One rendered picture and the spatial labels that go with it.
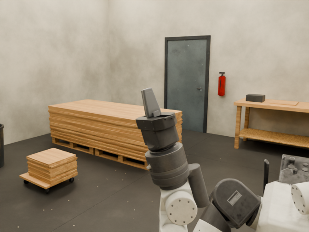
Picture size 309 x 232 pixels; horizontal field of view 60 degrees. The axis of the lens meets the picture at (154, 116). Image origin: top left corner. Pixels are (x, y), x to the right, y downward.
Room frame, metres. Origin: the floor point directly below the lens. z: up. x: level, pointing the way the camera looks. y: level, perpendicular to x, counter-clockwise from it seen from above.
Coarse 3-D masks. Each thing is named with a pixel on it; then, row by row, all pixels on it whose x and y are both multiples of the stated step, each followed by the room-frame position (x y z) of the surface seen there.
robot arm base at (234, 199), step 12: (228, 180) 0.68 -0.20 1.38; (216, 192) 0.66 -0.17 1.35; (228, 192) 0.66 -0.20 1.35; (240, 192) 0.66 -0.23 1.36; (252, 192) 0.66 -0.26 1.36; (216, 204) 0.65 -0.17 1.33; (228, 204) 0.64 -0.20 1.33; (240, 204) 0.64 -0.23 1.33; (252, 204) 0.64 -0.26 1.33; (228, 216) 0.63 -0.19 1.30; (240, 216) 0.62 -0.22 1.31
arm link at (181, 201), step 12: (192, 168) 0.56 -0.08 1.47; (156, 180) 0.54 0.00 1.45; (168, 180) 0.52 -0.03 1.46; (180, 180) 0.53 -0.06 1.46; (192, 180) 0.55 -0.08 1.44; (168, 192) 0.53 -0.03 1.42; (180, 192) 0.52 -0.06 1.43; (192, 192) 0.56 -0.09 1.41; (204, 192) 0.55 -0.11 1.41; (168, 204) 0.50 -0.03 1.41; (180, 204) 0.50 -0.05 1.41; (192, 204) 0.50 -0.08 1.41; (204, 204) 0.55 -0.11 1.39; (168, 216) 0.50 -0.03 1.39; (180, 216) 0.50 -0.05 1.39; (192, 216) 0.50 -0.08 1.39
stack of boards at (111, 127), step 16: (64, 112) 4.91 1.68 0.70; (80, 112) 4.66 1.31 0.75; (96, 112) 4.53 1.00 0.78; (112, 112) 4.53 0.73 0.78; (128, 112) 4.53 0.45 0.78; (144, 112) 4.53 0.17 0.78; (176, 112) 4.53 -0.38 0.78; (64, 128) 4.96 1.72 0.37; (80, 128) 4.69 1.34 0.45; (96, 128) 4.45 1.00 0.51; (112, 128) 4.26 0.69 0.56; (128, 128) 4.05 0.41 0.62; (64, 144) 5.07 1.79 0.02; (80, 144) 4.69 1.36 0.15; (96, 144) 4.47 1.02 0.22; (112, 144) 4.26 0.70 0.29; (128, 144) 4.05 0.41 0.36; (144, 144) 3.86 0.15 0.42; (144, 160) 3.87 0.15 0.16
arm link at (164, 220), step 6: (162, 204) 0.59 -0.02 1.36; (162, 210) 0.59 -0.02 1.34; (162, 216) 0.58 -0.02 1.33; (162, 222) 0.57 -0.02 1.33; (168, 222) 0.58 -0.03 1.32; (162, 228) 0.56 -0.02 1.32; (168, 228) 0.56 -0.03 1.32; (174, 228) 0.56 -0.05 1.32; (180, 228) 0.56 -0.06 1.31; (186, 228) 0.56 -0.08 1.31
